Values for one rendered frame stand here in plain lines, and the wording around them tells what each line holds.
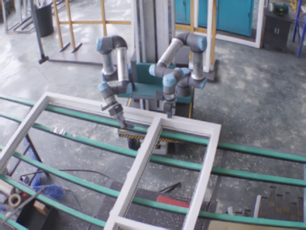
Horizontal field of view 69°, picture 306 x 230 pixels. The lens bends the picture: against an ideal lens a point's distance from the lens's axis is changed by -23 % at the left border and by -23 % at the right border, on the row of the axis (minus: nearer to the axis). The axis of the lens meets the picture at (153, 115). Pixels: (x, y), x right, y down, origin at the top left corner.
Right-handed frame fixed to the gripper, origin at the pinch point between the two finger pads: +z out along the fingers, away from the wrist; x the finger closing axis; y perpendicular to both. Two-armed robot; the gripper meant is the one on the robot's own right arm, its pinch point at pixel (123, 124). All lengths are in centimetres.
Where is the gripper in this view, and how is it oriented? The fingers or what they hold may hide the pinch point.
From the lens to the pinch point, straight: 192.4
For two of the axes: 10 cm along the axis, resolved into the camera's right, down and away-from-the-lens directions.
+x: 2.8, -2.4, 9.3
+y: 8.3, -4.3, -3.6
